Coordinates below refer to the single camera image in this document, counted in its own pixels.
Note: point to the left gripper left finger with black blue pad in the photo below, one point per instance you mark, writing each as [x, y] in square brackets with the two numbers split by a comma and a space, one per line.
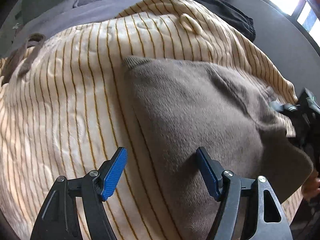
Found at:
[58, 216]

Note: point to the left gripper right finger with black blue pad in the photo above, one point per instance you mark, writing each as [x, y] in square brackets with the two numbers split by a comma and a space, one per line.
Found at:
[264, 217]

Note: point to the taupe knit garment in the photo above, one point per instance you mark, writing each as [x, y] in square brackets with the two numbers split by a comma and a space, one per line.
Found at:
[183, 105]

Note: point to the person's right hand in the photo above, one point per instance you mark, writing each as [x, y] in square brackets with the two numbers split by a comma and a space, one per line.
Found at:
[310, 188]

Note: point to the dark garment at bed edge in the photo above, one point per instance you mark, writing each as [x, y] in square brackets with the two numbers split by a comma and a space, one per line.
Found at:
[231, 15]

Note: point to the cream striped blanket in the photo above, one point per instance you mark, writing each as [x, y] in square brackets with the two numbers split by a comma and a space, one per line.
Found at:
[72, 110]

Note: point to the brown garment on blanket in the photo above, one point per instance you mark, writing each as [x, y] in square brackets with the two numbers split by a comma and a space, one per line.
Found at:
[35, 41]

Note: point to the lavender bed sheet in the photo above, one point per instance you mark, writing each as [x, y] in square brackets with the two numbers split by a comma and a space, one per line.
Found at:
[71, 13]

